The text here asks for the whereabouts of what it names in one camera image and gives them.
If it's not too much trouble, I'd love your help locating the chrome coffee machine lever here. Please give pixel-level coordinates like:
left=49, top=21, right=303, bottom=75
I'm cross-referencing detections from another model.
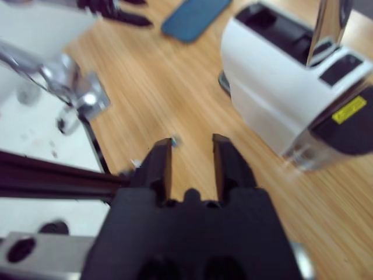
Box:
left=305, top=0, right=355, bottom=68

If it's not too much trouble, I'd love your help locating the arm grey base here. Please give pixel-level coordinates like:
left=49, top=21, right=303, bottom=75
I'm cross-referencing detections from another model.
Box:
left=57, top=54, right=112, bottom=137

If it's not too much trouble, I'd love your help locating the white capsule coffee machine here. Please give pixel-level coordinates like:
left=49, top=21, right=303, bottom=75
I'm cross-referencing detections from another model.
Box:
left=218, top=0, right=373, bottom=160

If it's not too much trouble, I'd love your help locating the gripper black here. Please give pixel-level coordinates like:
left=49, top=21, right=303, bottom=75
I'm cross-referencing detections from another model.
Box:
left=77, top=0, right=153, bottom=28

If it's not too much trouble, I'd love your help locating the teal plastic tray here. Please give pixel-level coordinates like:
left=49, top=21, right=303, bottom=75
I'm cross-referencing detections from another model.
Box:
left=161, top=0, right=234, bottom=44

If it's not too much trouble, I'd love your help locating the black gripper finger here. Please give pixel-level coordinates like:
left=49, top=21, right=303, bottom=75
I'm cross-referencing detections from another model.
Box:
left=212, top=134, right=258, bottom=202
left=128, top=138, right=174, bottom=205

